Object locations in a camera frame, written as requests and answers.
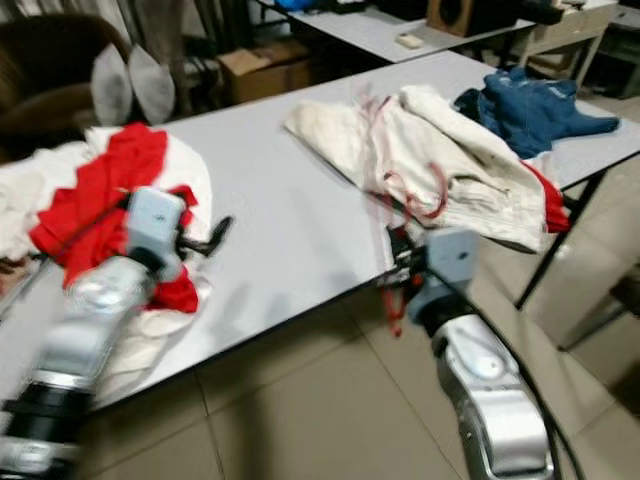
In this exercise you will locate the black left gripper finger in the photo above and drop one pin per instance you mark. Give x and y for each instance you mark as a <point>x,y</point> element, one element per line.
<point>208,250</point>
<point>220,231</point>

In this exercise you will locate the red plastic hanger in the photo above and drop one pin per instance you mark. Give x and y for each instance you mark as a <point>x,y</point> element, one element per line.
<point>394,312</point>

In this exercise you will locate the red shirt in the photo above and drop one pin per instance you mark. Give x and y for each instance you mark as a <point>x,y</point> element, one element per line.
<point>105,200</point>

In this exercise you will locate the beige jacket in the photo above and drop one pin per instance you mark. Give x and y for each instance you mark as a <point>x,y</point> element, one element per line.
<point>340,130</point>

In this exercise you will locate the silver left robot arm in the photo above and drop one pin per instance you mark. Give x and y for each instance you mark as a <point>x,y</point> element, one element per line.
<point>90,320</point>

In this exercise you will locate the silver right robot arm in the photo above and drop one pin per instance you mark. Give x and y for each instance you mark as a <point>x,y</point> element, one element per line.
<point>490,400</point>

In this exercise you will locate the white cloth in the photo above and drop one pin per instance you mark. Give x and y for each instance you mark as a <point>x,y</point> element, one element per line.
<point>195,180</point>

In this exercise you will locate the grey cushion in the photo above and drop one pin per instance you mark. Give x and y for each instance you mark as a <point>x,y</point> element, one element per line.
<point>152,90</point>
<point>110,90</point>

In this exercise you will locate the small brown cardboard box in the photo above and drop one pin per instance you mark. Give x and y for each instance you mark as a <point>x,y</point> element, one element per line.
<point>265,75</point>

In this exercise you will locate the white shirt with brown stain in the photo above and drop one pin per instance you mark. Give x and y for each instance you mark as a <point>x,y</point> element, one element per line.
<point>25,200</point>

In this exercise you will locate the blue denim garment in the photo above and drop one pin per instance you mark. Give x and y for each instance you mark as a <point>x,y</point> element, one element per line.
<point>530,110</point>

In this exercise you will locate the grey drape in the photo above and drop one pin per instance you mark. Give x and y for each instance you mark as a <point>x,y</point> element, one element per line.
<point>170,30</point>

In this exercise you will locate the brown armchair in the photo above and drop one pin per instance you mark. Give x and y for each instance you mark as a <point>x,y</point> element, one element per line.
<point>50,70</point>

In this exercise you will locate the grey desk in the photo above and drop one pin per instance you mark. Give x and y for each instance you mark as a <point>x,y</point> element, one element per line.
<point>370,28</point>

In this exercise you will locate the wooden speaker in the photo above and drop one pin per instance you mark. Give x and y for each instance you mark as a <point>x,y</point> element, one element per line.
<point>460,15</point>

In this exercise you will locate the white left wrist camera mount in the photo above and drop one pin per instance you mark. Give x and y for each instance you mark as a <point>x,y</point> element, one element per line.
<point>157,215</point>

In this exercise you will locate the pale grey right wrist camera mount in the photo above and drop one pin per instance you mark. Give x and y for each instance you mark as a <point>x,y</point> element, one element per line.
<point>452,255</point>

